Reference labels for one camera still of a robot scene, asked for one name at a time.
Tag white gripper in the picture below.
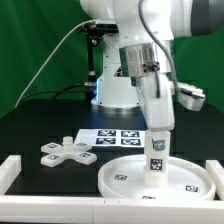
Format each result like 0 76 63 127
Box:
139 74 175 132

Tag white round table top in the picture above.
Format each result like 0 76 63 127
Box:
98 154 216 200

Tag white cross table base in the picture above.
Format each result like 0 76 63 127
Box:
41 136 97 167

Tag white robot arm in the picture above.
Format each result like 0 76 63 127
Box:
80 0 224 132

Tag white marker sheet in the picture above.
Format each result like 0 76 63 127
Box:
74 129 145 148

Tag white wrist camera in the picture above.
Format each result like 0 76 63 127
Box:
178 83 206 111

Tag white frame right block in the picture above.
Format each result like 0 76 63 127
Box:
206 160 224 201

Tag white frame block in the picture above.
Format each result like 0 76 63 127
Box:
206 160 224 201
0 155 21 195

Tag black cable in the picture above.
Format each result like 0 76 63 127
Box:
20 82 98 105

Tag black camera on stand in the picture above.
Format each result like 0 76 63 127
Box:
78 20 118 100

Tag grey cable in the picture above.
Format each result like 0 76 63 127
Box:
14 18 97 108

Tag white frame left block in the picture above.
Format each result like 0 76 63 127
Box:
0 155 21 195

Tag white frame front bar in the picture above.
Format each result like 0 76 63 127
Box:
0 196 224 224

